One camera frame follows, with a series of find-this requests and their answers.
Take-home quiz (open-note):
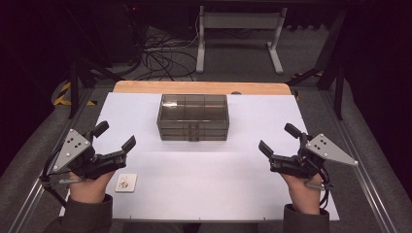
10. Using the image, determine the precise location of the white cartoon print card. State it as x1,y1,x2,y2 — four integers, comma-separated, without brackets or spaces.
115,173,138,194

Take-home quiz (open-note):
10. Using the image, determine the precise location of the tangle of floor cables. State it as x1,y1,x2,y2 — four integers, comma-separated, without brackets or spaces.
129,18,199,82

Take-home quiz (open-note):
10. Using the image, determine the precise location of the white metal stand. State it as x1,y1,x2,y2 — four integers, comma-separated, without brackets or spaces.
195,5,289,76

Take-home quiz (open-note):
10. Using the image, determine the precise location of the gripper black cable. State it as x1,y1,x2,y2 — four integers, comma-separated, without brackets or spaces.
310,161,334,208
38,149,71,208

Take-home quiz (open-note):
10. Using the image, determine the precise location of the smoked transparent drawer box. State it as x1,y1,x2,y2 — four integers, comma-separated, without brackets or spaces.
156,93,230,143

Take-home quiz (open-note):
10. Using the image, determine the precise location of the person's right hand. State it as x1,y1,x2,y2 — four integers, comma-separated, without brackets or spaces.
281,174,322,216

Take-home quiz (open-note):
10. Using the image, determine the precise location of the aluminium floor rail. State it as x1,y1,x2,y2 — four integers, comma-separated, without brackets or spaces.
319,90,402,233
8,86,95,233

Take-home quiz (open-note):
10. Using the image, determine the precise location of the yellow black hazard tape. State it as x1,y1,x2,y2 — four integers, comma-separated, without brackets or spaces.
52,81,98,107
290,71,325,101

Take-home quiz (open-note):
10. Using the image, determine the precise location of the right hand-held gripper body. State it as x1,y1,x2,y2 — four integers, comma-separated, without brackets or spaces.
292,133,360,180

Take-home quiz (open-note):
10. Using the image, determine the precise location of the black metal stand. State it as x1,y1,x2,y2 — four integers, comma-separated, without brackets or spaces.
66,56,127,120
286,9,347,121

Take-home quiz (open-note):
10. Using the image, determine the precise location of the person's left hand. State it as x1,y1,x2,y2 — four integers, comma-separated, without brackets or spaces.
68,170,116,204

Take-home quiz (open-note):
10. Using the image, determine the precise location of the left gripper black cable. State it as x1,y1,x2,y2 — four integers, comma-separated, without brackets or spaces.
38,149,71,208

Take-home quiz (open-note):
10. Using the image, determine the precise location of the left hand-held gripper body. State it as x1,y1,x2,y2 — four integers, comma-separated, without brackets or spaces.
52,128,113,181

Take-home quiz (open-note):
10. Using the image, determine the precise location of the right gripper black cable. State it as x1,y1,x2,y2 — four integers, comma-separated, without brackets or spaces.
310,161,334,208

